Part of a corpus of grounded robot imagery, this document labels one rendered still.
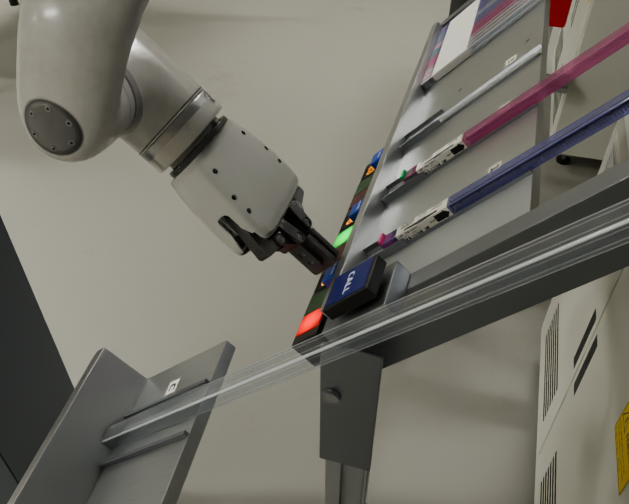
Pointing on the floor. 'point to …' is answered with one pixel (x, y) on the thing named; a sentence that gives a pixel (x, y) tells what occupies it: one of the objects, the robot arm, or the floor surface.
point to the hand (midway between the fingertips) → (314, 252)
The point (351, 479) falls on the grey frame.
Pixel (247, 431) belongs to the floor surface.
